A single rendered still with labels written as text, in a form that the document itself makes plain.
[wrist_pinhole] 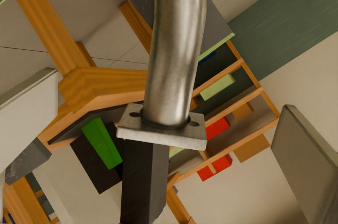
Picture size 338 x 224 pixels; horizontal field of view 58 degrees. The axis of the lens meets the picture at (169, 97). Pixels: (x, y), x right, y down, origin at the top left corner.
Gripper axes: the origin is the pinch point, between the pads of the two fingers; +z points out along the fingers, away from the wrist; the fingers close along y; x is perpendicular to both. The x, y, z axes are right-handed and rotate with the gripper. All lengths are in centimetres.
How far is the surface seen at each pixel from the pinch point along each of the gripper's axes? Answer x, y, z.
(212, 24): 4.6, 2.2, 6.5
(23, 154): -8.8, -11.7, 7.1
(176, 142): -1.9, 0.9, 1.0
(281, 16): -23, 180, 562
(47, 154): -8.9, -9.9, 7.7
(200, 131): -1.5, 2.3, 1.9
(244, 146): -242, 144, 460
